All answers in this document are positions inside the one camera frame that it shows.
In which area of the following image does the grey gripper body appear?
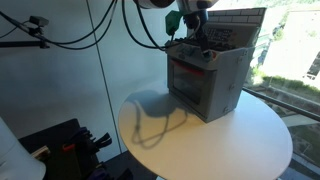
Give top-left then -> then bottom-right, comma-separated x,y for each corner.
175,0 -> 216,15

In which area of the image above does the grey toy stove oven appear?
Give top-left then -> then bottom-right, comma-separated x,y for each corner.
164,7 -> 268,124

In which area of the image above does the grey oven door with window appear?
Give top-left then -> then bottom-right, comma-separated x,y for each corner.
167,55 -> 218,118

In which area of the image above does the black clamp tool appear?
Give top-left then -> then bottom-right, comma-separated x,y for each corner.
93,132 -> 113,150

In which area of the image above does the black tool cart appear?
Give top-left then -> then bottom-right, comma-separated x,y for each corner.
18,117 -> 134,180

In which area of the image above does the white rounded cover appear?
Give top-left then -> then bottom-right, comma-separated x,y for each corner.
0,116 -> 47,180

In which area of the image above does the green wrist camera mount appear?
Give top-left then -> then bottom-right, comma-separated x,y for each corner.
164,9 -> 184,37

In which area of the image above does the red oven door handle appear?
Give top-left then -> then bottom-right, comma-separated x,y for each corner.
171,59 -> 205,77

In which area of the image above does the black cable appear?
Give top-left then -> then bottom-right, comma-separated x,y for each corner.
134,1 -> 174,52
39,0 -> 119,51
120,0 -> 169,52
0,0 -> 116,45

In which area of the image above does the dark window rail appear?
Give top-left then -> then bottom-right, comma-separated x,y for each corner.
242,86 -> 320,122

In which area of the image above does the small black camera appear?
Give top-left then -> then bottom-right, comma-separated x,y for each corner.
28,15 -> 50,28

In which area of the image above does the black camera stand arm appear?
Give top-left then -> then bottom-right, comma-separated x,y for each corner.
0,28 -> 52,50

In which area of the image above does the red handled tool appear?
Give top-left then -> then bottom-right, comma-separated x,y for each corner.
61,143 -> 77,153

